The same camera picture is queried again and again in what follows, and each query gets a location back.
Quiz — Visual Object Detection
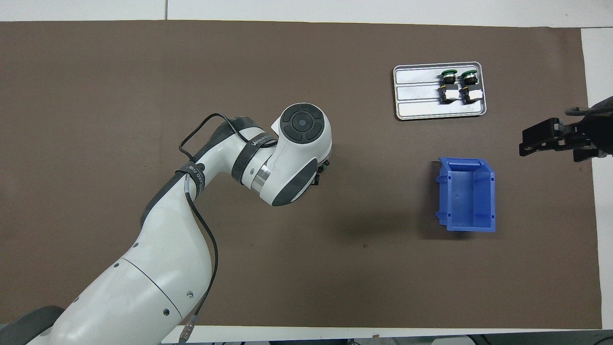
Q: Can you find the brown table mat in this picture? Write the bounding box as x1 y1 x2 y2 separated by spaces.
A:
0 20 603 330

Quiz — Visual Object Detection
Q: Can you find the blue plastic storage bin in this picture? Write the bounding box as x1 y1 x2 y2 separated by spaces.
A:
434 157 497 233

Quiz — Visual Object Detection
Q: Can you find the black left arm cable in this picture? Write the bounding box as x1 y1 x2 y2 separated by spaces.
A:
178 113 252 343

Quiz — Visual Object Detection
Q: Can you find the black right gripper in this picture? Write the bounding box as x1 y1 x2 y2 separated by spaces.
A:
519 95 613 163

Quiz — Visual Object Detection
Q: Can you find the grey metal tray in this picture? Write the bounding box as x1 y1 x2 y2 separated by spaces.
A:
393 61 488 121

